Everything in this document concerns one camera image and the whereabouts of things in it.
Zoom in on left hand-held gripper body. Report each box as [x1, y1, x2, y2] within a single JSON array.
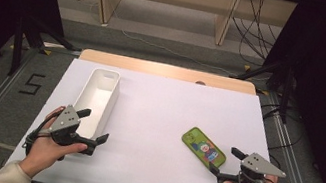
[[44, 101, 103, 158]]

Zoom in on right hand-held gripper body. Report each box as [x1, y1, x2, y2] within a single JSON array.
[[215, 146, 290, 183]]

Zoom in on green phone with cartoon case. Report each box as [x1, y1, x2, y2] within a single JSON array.
[[177, 125, 232, 171]]

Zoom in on white plastic bin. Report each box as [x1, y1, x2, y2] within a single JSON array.
[[67, 64, 124, 144]]

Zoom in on person's left hand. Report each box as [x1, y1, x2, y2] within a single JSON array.
[[17, 100, 95, 183]]

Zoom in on white sheet mat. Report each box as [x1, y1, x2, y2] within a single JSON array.
[[0, 49, 307, 183]]

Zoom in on black metal stand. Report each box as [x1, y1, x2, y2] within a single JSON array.
[[222, 51, 299, 126], [5, 13, 87, 88]]

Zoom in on black floor cables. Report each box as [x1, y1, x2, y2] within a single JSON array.
[[250, 100, 310, 177]]

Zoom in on left hand-held gripper black cable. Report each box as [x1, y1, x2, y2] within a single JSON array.
[[21, 108, 59, 161]]

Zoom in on thin white floor cable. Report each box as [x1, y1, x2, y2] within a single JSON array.
[[103, 7, 241, 77]]

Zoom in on bundle of black hanging cables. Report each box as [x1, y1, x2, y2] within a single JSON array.
[[225, 0, 287, 69]]

